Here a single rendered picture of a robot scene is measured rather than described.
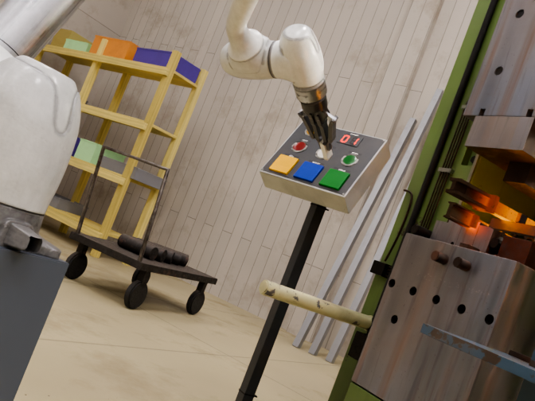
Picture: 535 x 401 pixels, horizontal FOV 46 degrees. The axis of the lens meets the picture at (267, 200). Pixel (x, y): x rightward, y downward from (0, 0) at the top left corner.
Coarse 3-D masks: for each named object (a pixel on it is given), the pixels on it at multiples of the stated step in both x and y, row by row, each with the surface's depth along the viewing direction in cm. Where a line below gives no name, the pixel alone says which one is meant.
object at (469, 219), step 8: (448, 208) 165; (456, 208) 165; (464, 208) 165; (448, 216) 164; (456, 216) 165; (464, 216) 167; (472, 216) 168; (464, 224) 166; (472, 224) 167; (488, 224) 171
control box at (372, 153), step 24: (288, 144) 217; (312, 144) 214; (336, 144) 211; (360, 144) 208; (384, 144) 205; (264, 168) 212; (336, 168) 202; (360, 168) 200; (288, 192) 210; (312, 192) 201; (336, 192) 195; (360, 192) 200
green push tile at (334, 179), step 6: (330, 168) 202; (330, 174) 200; (336, 174) 199; (342, 174) 199; (348, 174) 198; (324, 180) 199; (330, 180) 198; (336, 180) 198; (342, 180) 197; (324, 186) 198; (330, 186) 196; (336, 186) 196
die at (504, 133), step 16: (480, 128) 178; (496, 128) 174; (512, 128) 169; (528, 128) 165; (480, 144) 176; (496, 144) 172; (512, 144) 167; (528, 144) 165; (496, 160) 183; (512, 160) 177; (528, 160) 171
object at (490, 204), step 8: (456, 184) 117; (464, 184) 116; (448, 192) 117; (456, 192) 116; (464, 192) 118; (472, 192) 118; (480, 192) 118; (464, 200) 119; (472, 200) 118; (480, 200) 120; (488, 200) 120; (496, 200) 119; (480, 208) 121; (488, 208) 120; (496, 208) 121; (504, 208) 122; (496, 216) 125; (504, 216) 122; (512, 216) 123
